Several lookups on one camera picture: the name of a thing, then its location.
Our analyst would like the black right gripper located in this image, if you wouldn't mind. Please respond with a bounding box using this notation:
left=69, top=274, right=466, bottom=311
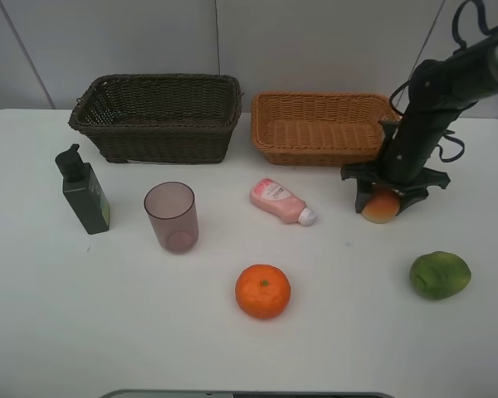
left=340, top=108, right=452, bottom=213

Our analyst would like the red yellow peach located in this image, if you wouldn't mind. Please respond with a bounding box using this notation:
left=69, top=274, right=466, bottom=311
left=361, top=188, right=400, bottom=224

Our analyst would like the green lettuce head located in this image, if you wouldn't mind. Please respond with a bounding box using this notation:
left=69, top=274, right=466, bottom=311
left=409, top=251, right=472, bottom=301

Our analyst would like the pink squeeze bottle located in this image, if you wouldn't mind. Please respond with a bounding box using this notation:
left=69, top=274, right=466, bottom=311
left=250, top=178, right=317, bottom=226

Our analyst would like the orange tangerine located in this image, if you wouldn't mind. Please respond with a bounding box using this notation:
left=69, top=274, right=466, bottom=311
left=235, top=265, right=291, bottom=320

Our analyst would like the dark green pump bottle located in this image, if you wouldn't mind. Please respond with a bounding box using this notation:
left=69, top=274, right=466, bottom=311
left=55, top=143, right=110, bottom=235

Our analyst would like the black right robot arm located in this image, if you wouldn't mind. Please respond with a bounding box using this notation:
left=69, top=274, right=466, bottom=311
left=340, top=27, right=498, bottom=213

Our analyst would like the grey robot base edge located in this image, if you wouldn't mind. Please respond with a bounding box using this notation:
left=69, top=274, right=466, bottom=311
left=102, top=389, right=390, bottom=398

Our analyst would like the light brown wicker basket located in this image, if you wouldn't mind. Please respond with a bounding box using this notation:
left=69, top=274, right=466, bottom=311
left=251, top=91, right=399, bottom=167

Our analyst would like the translucent pink plastic cup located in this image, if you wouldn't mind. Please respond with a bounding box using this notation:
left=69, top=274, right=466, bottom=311
left=144, top=182, right=199, bottom=254

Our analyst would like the dark brown wicker basket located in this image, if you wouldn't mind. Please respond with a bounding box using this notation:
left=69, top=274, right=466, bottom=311
left=69, top=74, right=242, bottom=164

